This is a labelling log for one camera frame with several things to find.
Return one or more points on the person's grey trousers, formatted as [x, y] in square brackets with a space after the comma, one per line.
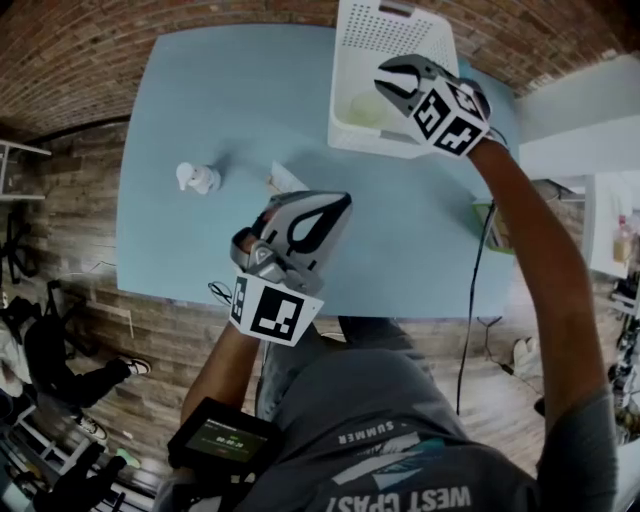
[290, 370]

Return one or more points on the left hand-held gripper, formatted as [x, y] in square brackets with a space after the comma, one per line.
[275, 315]

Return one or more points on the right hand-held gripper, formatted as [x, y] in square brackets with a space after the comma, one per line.
[450, 120]

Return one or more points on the clear plastic cup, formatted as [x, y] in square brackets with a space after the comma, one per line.
[367, 109]

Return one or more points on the black wrist-mounted screen device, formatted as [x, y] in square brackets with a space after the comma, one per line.
[222, 440]

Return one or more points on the white perforated plastic basket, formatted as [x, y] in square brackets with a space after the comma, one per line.
[365, 45]

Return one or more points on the white side shelf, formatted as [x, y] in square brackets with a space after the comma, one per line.
[20, 170]

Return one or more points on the white spray bottle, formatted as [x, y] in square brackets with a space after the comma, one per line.
[200, 179]

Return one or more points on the person's left forearm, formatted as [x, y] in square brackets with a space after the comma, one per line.
[220, 380]

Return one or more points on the white table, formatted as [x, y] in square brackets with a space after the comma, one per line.
[610, 200]

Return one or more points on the person's left hand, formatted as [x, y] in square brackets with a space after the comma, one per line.
[252, 240]

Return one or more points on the pink capped drink bottle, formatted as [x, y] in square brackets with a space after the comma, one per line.
[621, 240]

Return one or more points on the green book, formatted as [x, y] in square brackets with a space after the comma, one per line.
[482, 225]

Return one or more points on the person's right forearm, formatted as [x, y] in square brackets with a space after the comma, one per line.
[545, 260]

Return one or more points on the person's grey printed t-shirt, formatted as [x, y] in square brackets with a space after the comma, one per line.
[400, 440]

